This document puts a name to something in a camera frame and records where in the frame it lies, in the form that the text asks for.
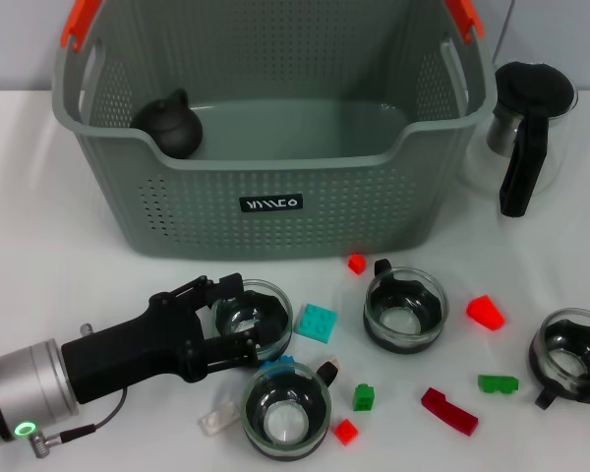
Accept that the dark red curved toy brick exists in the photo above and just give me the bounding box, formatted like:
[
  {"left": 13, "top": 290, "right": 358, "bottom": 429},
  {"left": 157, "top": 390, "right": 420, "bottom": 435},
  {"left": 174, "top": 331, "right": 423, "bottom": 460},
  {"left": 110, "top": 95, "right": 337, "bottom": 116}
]
[{"left": 420, "top": 386, "right": 479, "bottom": 437}]

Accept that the small green toy brick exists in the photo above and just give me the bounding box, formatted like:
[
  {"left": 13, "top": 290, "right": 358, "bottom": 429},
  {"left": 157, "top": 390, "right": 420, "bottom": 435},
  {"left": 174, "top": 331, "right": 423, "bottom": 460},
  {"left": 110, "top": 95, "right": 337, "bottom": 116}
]
[{"left": 352, "top": 383, "right": 377, "bottom": 412}]

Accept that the teal square toy brick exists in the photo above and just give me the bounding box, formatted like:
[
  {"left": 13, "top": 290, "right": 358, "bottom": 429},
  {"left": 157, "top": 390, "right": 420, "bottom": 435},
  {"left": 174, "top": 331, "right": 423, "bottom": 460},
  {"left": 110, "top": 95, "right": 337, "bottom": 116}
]
[{"left": 293, "top": 303, "right": 339, "bottom": 344}]

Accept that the white flat long toy brick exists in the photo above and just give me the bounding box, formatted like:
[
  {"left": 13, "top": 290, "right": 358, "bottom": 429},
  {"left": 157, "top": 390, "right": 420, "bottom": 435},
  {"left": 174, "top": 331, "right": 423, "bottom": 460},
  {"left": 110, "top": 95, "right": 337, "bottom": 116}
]
[{"left": 198, "top": 400, "right": 241, "bottom": 438}]

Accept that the glass teapot with black handle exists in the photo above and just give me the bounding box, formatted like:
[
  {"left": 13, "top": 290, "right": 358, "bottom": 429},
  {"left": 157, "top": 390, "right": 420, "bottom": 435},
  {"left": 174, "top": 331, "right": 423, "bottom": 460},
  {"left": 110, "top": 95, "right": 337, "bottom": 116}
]
[{"left": 459, "top": 59, "right": 580, "bottom": 218}]

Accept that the green car shaped toy brick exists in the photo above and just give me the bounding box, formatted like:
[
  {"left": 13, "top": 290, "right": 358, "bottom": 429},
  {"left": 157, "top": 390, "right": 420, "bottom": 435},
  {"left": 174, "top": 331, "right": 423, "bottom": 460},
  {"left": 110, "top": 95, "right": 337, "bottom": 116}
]
[{"left": 476, "top": 374, "right": 520, "bottom": 396}]

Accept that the red sloped toy brick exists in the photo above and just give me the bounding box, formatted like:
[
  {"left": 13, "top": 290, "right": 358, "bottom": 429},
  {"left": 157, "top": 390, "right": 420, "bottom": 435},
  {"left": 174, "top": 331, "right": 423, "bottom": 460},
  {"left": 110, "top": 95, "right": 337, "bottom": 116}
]
[{"left": 465, "top": 293, "right": 506, "bottom": 332}]

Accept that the blue toy brick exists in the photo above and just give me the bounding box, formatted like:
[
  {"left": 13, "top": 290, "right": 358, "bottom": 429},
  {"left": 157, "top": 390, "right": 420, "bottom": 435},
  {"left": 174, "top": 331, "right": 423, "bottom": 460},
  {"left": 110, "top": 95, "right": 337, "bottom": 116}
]
[{"left": 259, "top": 354, "right": 296, "bottom": 378}]

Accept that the thin grey background cable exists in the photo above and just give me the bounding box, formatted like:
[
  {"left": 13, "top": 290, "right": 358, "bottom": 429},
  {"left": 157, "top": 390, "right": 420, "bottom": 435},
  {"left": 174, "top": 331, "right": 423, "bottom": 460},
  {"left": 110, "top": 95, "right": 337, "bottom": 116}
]
[{"left": 493, "top": 0, "right": 516, "bottom": 63}]

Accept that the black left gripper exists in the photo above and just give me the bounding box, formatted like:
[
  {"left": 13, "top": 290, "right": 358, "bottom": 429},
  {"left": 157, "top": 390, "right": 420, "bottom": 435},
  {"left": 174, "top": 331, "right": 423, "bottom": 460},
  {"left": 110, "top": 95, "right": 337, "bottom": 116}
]
[{"left": 60, "top": 272, "right": 260, "bottom": 405}]

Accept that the glass teacup with black sleeve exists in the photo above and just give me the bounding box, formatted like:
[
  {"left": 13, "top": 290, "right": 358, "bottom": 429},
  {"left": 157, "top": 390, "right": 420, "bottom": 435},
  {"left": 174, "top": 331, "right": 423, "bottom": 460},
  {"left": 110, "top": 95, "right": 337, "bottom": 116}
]
[
  {"left": 208, "top": 278, "right": 294, "bottom": 365},
  {"left": 240, "top": 358, "right": 340, "bottom": 463},
  {"left": 528, "top": 308, "right": 590, "bottom": 410},
  {"left": 363, "top": 259, "right": 449, "bottom": 355}
]

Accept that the black clay teapot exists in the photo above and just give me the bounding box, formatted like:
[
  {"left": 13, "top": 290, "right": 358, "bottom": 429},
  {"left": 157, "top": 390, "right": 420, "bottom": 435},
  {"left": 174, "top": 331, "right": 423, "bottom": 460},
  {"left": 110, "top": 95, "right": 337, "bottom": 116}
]
[{"left": 130, "top": 88, "right": 204, "bottom": 159}]

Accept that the left arm cable with connector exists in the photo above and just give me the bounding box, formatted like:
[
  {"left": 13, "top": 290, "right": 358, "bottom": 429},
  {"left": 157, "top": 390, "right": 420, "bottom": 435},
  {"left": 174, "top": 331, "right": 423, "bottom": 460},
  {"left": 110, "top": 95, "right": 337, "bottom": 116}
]
[{"left": 29, "top": 385, "right": 129, "bottom": 459}]

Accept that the grey perforated plastic storage bin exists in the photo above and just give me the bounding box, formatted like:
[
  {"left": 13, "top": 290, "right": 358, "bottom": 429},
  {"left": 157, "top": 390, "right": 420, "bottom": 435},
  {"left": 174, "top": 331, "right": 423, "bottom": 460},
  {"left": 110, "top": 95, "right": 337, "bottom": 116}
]
[{"left": 52, "top": 0, "right": 497, "bottom": 261}]

